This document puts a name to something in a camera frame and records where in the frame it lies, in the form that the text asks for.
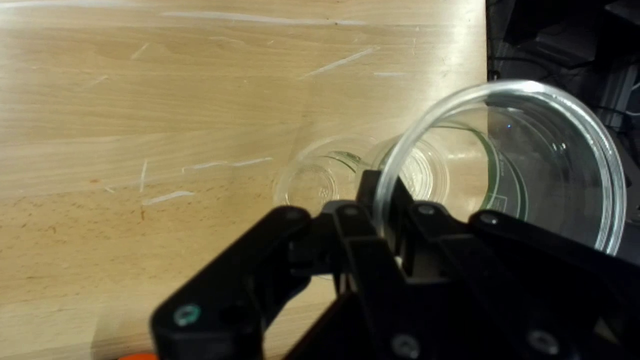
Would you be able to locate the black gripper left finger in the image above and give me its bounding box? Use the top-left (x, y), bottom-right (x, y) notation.
top-left (149, 170), bottom-right (408, 360)

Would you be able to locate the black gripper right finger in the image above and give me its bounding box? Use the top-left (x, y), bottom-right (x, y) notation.
top-left (391, 178), bottom-right (640, 360)

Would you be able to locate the orange black tape measure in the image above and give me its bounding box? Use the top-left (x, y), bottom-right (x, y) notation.
top-left (116, 347), bottom-right (159, 360)

